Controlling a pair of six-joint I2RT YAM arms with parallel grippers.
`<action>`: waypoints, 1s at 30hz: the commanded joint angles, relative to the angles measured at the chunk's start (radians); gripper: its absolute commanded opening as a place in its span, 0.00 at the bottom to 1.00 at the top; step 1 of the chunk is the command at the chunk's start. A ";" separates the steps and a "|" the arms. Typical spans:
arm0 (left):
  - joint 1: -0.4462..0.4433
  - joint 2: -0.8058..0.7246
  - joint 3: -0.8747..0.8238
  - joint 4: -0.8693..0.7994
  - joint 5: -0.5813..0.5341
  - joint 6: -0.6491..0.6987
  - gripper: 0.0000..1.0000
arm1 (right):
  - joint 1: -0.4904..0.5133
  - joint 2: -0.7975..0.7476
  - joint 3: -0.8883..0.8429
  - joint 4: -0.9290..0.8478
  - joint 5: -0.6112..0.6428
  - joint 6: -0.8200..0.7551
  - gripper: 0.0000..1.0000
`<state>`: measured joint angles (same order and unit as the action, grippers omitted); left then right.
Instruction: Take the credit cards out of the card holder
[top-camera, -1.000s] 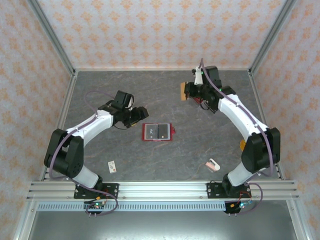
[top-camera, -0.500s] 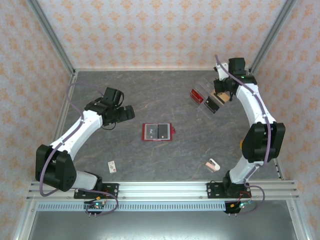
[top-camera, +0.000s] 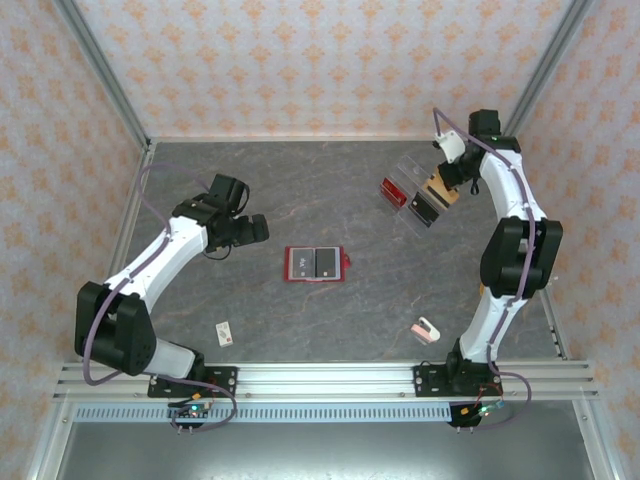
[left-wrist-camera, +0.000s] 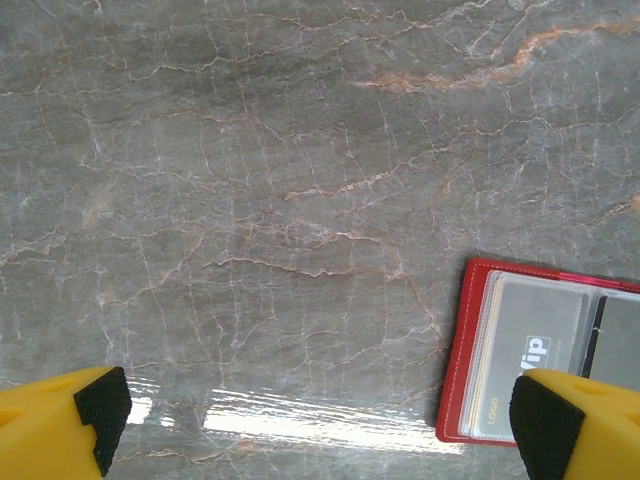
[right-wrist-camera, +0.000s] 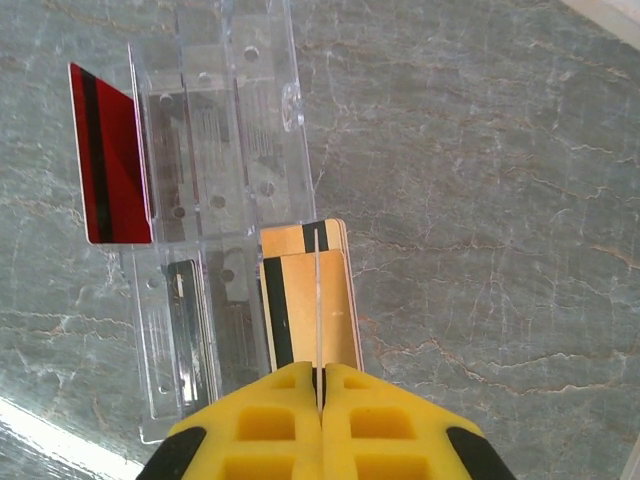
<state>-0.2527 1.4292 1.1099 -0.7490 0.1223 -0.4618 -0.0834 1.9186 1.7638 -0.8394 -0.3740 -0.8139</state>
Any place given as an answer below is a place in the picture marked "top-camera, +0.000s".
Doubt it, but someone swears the black card white print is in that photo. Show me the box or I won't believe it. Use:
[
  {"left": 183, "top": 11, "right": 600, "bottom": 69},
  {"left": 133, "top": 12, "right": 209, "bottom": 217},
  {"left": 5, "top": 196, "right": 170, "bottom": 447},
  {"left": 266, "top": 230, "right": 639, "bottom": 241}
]
[{"left": 291, "top": 248, "right": 316, "bottom": 280}]

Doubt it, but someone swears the black card with chip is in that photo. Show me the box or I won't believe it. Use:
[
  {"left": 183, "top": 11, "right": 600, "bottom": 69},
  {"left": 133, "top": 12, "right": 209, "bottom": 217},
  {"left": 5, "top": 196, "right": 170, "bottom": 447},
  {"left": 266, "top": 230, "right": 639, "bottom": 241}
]
[{"left": 315, "top": 247, "right": 339, "bottom": 280}]

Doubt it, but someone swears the red leather card holder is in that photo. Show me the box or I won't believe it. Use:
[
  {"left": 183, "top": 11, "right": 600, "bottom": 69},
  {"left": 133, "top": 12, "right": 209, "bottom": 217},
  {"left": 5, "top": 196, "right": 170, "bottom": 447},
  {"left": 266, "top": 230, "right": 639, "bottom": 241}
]
[{"left": 282, "top": 244, "right": 353, "bottom": 284}]

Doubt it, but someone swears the gold magnetic stripe card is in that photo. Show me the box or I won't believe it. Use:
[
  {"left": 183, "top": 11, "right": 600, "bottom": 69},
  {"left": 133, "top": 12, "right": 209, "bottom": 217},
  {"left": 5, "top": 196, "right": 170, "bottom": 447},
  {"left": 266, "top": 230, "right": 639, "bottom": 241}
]
[{"left": 422, "top": 173, "right": 460, "bottom": 207}]

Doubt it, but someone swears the black plastic card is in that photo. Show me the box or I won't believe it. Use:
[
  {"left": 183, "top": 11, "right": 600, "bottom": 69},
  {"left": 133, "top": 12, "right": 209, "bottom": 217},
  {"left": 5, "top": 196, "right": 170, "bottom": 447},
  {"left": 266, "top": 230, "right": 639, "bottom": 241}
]
[{"left": 406, "top": 193, "right": 441, "bottom": 224}]

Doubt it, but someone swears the clear acrylic card stand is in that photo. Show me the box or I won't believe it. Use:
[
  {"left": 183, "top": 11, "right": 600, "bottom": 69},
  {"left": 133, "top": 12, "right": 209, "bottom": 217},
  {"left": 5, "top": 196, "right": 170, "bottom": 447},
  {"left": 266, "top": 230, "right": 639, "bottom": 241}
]
[{"left": 379, "top": 154, "right": 454, "bottom": 232}]

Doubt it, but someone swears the red plastic card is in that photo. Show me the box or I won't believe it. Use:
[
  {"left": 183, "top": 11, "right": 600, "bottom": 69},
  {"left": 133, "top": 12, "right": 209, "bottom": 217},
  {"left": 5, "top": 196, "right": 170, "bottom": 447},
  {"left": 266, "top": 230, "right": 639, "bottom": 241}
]
[{"left": 379, "top": 177, "right": 407, "bottom": 207}]

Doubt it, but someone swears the pink white stapler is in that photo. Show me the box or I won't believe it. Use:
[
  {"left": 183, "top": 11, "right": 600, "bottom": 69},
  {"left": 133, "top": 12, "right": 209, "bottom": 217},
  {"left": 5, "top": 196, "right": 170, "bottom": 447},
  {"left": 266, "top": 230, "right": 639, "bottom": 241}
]
[{"left": 410, "top": 315, "right": 441, "bottom": 346}]

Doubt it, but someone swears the grey metal sheet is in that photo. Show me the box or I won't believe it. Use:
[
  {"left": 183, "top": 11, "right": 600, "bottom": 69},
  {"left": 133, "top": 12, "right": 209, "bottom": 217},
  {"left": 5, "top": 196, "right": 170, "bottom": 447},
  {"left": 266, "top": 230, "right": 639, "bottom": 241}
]
[{"left": 29, "top": 422, "right": 614, "bottom": 480}]

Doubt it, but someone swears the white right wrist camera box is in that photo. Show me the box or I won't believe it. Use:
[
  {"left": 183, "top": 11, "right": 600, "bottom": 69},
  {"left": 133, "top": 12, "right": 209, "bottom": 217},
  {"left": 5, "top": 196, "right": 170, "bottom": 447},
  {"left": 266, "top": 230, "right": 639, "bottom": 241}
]
[{"left": 432, "top": 129, "right": 470, "bottom": 164}]

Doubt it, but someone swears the aluminium frame post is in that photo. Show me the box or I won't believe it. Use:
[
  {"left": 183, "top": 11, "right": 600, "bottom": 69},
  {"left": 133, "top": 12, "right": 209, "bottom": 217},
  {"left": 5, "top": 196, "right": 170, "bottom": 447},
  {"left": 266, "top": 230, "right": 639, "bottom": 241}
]
[
  {"left": 497, "top": 0, "right": 597, "bottom": 151},
  {"left": 52, "top": 0, "right": 154, "bottom": 151}
]

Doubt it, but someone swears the aluminium side rail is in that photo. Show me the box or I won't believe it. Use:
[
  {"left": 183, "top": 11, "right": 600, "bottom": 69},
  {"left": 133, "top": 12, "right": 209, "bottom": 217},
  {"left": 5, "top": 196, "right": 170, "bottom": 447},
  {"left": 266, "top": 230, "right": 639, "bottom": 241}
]
[
  {"left": 542, "top": 292, "right": 571, "bottom": 361},
  {"left": 79, "top": 142, "right": 157, "bottom": 364}
]

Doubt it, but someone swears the aluminium profile rail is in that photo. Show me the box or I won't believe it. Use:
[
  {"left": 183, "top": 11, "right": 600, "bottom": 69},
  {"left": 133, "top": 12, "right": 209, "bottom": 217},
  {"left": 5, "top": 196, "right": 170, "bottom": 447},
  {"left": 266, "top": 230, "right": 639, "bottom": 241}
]
[{"left": 52, "top": 362, "right": 599, "bottom": 401}]

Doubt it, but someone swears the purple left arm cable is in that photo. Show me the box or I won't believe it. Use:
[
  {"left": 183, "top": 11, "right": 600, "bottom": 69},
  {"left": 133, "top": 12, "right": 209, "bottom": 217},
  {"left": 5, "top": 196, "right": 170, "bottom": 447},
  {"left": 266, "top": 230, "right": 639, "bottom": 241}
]
[{"left": 82, "top": 163, "right": 239, "bottom": 435}]

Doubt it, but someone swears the grey slotted cable duct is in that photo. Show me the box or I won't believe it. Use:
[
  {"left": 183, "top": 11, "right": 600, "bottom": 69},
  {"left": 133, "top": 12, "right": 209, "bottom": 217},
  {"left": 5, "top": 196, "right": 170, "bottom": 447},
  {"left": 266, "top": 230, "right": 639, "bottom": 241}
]
[{"left": 73, "top": 404, "right": 506, "bottom": 424}]

